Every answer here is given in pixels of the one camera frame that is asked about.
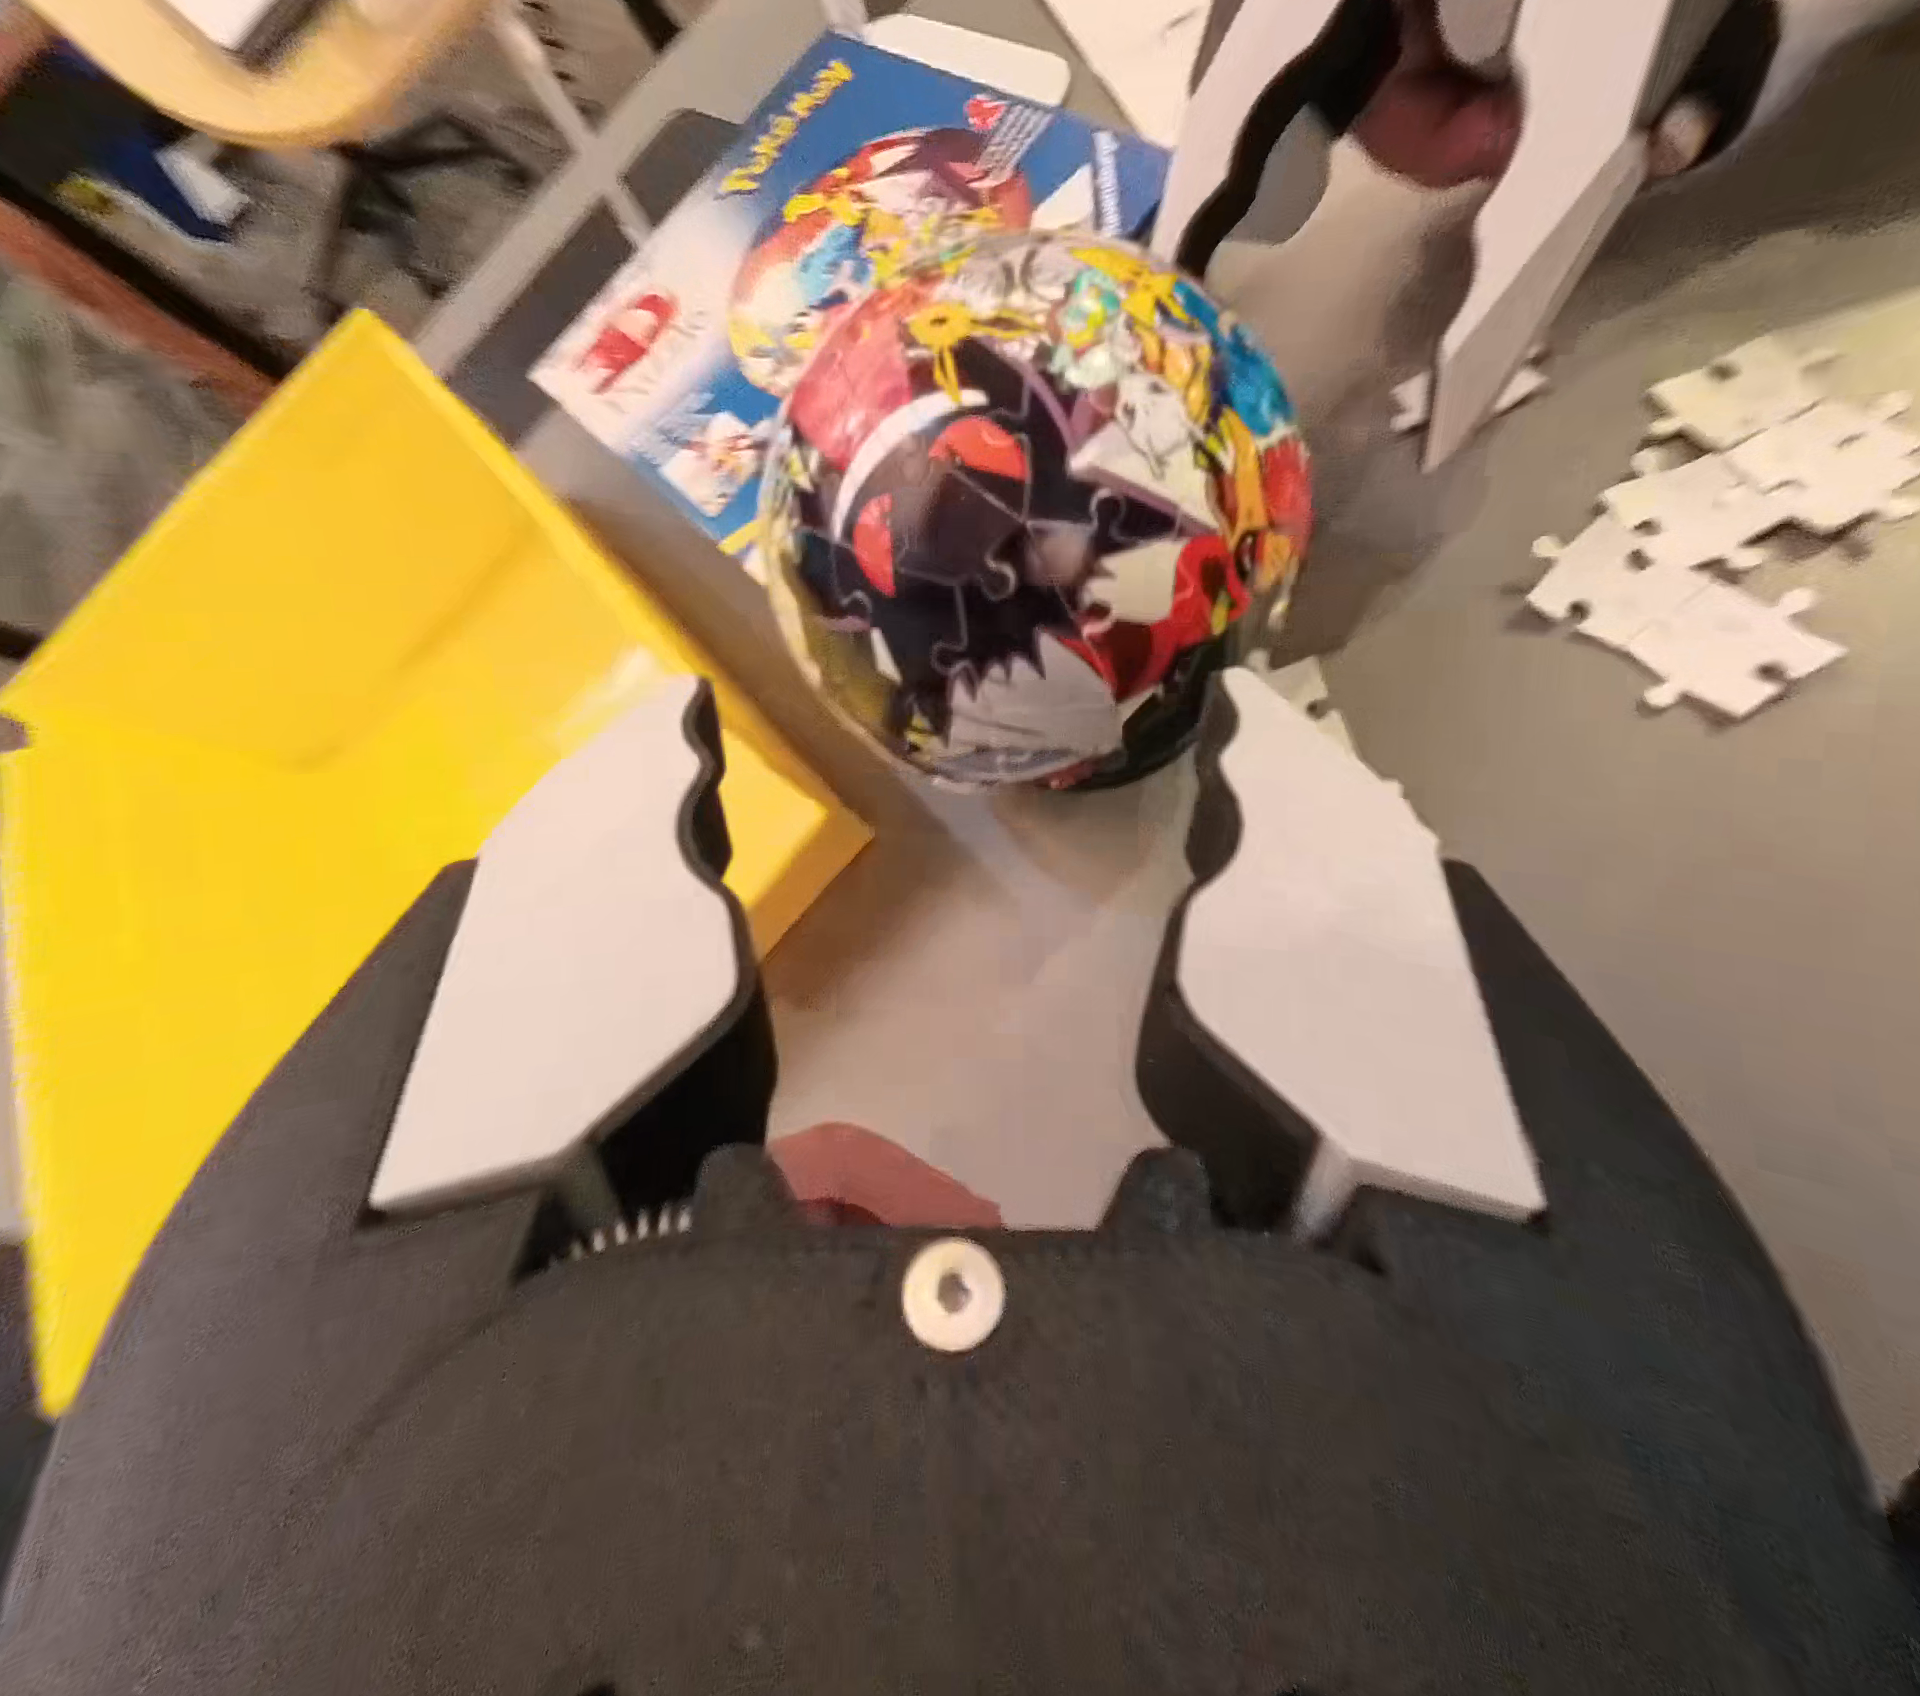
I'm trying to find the white puzzle piece pair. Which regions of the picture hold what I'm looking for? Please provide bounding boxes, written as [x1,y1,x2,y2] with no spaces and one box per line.
[1640,333,1920,534]

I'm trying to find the yellow plastic bin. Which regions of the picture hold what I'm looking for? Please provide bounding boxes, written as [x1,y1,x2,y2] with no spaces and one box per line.
[0,308,877,1423]

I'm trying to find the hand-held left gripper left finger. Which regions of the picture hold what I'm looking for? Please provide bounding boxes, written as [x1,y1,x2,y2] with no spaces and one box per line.
[366,675,776,1219]

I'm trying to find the white puzzle piece cluster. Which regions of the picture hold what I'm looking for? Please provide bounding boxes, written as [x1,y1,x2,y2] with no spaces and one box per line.
[1527,449,1849,723]

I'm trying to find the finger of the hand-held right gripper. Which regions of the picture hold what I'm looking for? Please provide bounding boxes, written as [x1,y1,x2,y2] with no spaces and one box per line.
[1151,0,1361,269]
[1419,0,1721,470]

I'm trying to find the colourful puzzle ball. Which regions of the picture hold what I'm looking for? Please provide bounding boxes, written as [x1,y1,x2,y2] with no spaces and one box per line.
[756,225,1316,798]

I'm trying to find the person's left hand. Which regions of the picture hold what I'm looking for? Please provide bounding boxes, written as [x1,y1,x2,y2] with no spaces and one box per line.
[772,1120,1002,1230]

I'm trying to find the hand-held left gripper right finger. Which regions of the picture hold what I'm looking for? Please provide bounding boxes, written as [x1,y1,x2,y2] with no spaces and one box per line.
[1135,669,1547,1234]

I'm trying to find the blue puzzle box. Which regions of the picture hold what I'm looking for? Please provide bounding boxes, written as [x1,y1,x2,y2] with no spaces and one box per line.
[527,16,1176,560]

